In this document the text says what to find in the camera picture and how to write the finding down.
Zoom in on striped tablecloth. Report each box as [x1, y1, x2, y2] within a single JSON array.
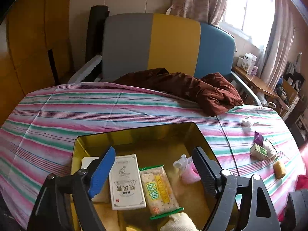
[[0, 82, 304, 229]]

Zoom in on red cloth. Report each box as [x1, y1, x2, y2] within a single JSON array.
[[295, 142, 308, 193]]

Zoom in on cracker packet green ends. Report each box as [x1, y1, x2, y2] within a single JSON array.
[[139, 165, 184, 220]]

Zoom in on small green white box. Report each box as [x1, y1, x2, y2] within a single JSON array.
[[250, 144, 268, 161]]

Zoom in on grey yellow blue chair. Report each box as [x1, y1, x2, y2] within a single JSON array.
[[67, 13, 263, 106]]

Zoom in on white box grey print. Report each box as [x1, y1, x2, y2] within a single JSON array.
[[109, 153, 147, 210]]

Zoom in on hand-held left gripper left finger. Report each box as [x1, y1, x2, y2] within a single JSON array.
[[26, 146, 116, 231]]

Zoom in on black rolled mat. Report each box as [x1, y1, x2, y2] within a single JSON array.
[[85, 5, 110, 63]]

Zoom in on wooden desk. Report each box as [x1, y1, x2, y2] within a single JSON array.
[[232, 65, 290, 111]]

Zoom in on white carton with round print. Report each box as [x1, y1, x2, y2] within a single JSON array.
[[241, 53, 257, 74]]

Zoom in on patterned curtain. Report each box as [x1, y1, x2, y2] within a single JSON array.
[[260, 0, 308, 89], [166, 0, 233, 26]]

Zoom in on pink bag roll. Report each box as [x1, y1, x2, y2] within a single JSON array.
[[174, 154, 201, 184]]

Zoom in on brown cloth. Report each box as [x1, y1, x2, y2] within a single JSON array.
[[113, 68, 243, 116]]

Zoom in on wooden wardrobe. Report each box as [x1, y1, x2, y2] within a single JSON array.
[[0, 0, 73, 128]]

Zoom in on cluttered shelf unit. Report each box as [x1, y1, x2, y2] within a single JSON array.
[[274, 53, 308, 135]]

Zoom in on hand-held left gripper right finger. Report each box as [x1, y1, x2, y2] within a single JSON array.
[[192, 146, 282, 231]]

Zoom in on gold metal tin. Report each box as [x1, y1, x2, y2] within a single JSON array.
[[70, 122, 241, 231]]

